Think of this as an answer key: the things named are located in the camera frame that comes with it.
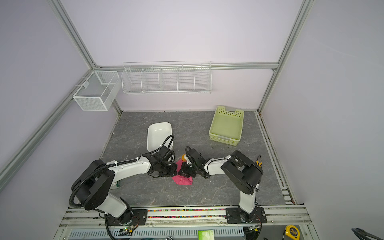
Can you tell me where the pink paper napkin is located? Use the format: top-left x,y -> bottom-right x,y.
172,159 -> 194,186

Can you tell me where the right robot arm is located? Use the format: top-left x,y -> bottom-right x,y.
178,147 -> 267,225

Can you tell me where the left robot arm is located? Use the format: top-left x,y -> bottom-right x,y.
69,135 -> 177,225

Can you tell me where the white plastic tub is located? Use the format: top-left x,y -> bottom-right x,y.
147,122 -> 173,152

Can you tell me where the tissue pack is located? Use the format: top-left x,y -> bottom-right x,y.
110,181 -> 120,190

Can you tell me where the green plastic basket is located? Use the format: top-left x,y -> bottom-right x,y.
209,106 -> 245,146

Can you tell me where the green box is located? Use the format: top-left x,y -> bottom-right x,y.
198,230 -> 215,240

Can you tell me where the yellow blue tool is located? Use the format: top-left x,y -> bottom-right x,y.
256,155 -> 262,168

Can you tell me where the white mesh box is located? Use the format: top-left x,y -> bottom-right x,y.
73,71 -> 122,112

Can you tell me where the yellow tape measure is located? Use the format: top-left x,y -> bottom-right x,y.
283,225 -> 301,240

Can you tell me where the white wire shelf basket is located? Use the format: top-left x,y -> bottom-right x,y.
122,61 -> 213,94

